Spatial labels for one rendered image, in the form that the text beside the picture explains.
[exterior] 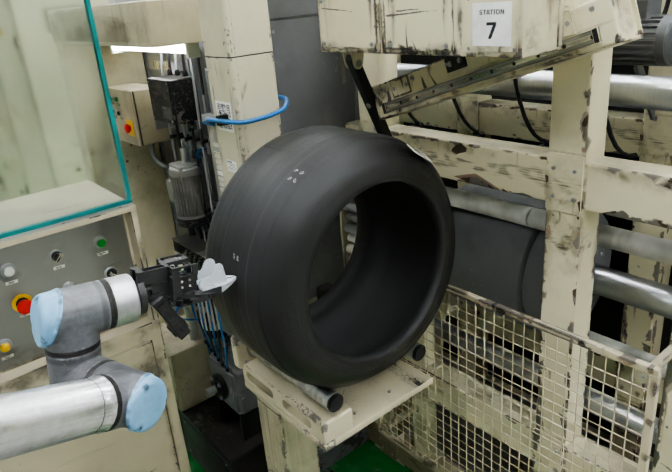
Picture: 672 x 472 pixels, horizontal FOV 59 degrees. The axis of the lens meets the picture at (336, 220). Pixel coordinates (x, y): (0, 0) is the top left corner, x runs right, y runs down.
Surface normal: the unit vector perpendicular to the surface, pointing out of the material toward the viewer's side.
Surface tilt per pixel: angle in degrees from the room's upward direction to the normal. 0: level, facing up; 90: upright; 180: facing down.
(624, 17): 72
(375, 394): 0
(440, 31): 90
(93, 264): 90
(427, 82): 90
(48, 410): 60
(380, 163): 80
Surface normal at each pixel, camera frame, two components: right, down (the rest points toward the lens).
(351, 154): 0.30, -0.50
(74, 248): 0.64, 0.22
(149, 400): 0.90, 0.14
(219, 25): -0.77, 0.29
